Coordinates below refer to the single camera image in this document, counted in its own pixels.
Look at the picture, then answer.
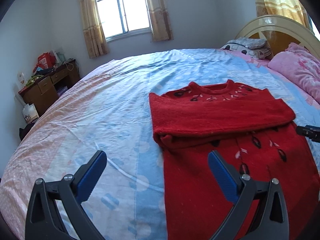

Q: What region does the cream wooden headboard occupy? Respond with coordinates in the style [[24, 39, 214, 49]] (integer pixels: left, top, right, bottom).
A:
[[236, 15, 320, 58]]

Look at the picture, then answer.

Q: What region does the brown wooden desk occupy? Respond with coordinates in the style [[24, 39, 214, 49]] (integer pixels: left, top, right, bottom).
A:
[[18, 59, 80, 116]]

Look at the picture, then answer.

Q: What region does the red knitted sweater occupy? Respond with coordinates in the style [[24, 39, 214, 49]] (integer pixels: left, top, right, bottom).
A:
[[149, 80, 319, 239]]

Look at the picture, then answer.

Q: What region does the far window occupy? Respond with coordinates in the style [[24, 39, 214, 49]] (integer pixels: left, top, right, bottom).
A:
[[97, 0, 151, 40]]

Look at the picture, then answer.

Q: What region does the grey white folded blanket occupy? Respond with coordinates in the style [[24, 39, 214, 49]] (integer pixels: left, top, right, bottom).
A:
[[221, 37, 273, 60]]

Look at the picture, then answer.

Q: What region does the red bag on desk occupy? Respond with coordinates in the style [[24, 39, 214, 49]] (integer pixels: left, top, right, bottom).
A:
[[33, 53, 56, 72]]

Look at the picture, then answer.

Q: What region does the beige curtain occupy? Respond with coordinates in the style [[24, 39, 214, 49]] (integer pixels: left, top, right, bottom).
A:
[[146, 0, 173, 42], [79, 0, 108, 59]]

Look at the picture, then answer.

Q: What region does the pink floral pillow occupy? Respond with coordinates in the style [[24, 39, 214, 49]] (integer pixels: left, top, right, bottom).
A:
[[268, 42, 319, 102]]

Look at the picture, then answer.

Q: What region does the white paper bag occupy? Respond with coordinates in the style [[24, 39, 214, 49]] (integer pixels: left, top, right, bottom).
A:
[[22, 103, 39, 124]]

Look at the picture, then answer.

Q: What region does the right beige curtain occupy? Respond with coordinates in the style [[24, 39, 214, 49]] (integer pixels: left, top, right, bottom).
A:
[[146, 0, 173, 42]]

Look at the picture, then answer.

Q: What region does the blue pink bed sheet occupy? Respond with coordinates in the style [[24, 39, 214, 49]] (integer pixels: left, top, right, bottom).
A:
[[1, 49, 319, 239]]

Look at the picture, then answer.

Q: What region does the yellow curtain near headboard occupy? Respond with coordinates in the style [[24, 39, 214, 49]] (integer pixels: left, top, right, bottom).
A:
[[255, 0, 312, 30]]

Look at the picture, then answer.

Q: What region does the black bag on floor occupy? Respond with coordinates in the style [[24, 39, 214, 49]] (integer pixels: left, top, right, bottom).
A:
[[19, 123, 35, 141]]

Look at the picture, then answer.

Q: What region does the left beige curtain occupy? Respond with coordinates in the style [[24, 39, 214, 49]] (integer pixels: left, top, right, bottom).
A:
[[79, 0, 108, 59]]

